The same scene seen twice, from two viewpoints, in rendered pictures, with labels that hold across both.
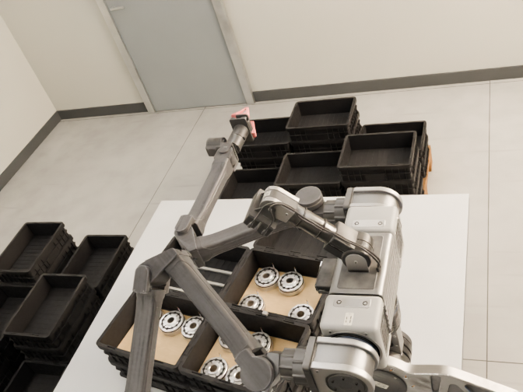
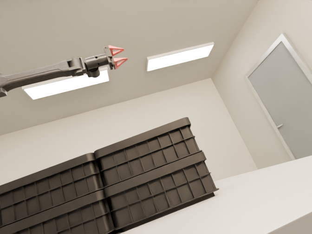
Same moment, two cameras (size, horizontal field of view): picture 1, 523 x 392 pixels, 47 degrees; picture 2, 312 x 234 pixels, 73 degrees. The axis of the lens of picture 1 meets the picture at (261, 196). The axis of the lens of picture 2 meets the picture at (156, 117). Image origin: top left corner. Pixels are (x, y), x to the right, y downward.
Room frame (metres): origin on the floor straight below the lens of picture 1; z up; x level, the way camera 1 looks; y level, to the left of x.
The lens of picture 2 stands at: (1.34, -0.77, 0.76)
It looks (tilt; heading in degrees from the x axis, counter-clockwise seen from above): 19 degrees up; 48
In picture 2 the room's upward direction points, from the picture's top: 21 degrees counter-clockwise
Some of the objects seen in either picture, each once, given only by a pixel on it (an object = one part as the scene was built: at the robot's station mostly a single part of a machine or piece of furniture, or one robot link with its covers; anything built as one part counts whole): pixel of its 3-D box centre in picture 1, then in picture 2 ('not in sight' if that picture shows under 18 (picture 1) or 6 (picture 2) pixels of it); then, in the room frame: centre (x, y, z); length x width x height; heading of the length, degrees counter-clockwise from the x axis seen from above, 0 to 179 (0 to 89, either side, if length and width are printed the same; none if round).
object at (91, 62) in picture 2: (233, 144); (91, 63); (1.79, 0.03, 1.45); 0.07 x 0.07 x 0.06; 60
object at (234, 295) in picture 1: (282, 293); (75, 191); (1.59, 0.05, 0.87); 0.40 x 0.30 x 0.11; 51
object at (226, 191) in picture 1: (258, 197); not in sight; (2.99, 0.02, 0.26); 0.40 x 0.30 x 0.23; 61
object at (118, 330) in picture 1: (161, 334); not in sight; (1.61, 0.55, 0.87); 0.40 x 0.30 x 0.11; 51
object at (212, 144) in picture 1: (221, 151); (87, 69); (1.78, 0.08, 1.45); 0.12 x 0.11 x 0.09; 150
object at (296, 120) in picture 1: (328, 141); not in sight; (3.14, -0.52, 0.37); 0.40 x 0.30 x 0.45; 61
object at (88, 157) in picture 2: (279, 285); (73, 177); (1.59, 0.05, 0.92); 0.40 x 0.30 x 0.02; 51
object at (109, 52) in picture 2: (243, 117); (115, 53); (1.90, -0.04, 1.47); 0.09 x 0.07 x 0.07; 150
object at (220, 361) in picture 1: (213, 369); not in sight; (1.37, 0.38, 0.86); 0.10 x 0.10 x 0.01
